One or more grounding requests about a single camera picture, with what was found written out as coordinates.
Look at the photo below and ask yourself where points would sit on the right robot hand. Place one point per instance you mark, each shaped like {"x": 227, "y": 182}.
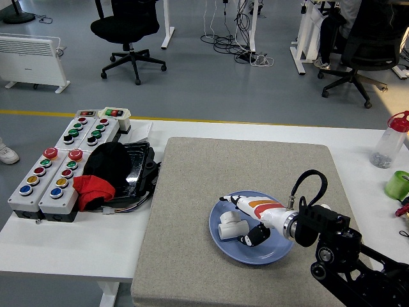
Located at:
{"x": 265, "y": 211}

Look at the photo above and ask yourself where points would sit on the white plastic pipe tee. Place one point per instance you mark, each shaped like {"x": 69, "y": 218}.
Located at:
{"x": 231, "y": 228}

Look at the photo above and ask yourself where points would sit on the clear bottle red cap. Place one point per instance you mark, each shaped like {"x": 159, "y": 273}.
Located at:
{"x": 388, "y": 147}

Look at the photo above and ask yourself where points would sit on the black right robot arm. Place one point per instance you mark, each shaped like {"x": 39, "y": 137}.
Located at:
{"x": 338, "y": 243}

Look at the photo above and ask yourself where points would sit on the blue round plate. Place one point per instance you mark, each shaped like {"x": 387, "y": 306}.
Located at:
{"x": 223, "y": 252}

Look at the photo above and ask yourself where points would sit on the grey-brown table mat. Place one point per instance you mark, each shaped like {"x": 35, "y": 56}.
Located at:
{"x": 191, "y": 224}

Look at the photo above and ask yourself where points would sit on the green tape roll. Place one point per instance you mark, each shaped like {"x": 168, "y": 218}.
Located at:
{"x": 394, "y": 187}

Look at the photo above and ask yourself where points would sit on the glossy black tray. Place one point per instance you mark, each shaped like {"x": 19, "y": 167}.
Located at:
{"x": 139, "y": 169}

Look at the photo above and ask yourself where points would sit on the white paper sheet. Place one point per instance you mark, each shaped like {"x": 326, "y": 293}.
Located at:
{"x": 140, "y": 132}

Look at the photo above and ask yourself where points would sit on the black cloth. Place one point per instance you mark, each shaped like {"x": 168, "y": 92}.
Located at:
{"x": 107, "y": 163}

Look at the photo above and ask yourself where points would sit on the red cloth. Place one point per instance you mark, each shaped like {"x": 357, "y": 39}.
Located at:
{"x": 92, "y": 190}

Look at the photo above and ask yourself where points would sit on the white table leg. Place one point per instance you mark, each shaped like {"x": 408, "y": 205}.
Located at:
{"x": 108, "y": 294}

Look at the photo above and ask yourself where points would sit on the white desk leg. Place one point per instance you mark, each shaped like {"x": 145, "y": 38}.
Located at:
{"x": 253, "y": 28}
{"x": 167, "y": 28}

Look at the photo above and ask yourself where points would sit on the seated person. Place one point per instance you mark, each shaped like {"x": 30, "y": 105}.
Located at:
{"x": 330, "y": 35}

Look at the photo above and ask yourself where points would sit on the black mesh office chair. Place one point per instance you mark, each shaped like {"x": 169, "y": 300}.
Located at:
{"x": 370, "y": 48}

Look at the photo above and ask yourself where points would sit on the grey box five coloured buttons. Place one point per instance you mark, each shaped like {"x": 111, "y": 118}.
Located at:
{"x": 20, "y": 201}
{"x": 51, "y": 204}

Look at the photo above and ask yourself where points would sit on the person's white shoe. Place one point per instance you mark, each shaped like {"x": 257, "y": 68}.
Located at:
{"x": 8, "y": 155}

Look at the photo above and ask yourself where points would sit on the white panel heater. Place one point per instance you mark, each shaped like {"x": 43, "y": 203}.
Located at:
{"x": 28, "y": 59}

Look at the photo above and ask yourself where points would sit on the black round stand base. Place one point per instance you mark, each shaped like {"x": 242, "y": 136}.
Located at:
{"x": 19, "y": 17}

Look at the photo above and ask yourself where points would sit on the cream switch box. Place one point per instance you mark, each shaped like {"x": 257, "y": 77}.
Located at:
{"x": 123, "y": 123}

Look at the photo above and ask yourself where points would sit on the white desk frame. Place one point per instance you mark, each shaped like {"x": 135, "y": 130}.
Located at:
{"x": 303, "y": 41}

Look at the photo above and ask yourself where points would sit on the small grey switch plate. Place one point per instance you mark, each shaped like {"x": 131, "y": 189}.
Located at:
{"x": 87, "y": 113}

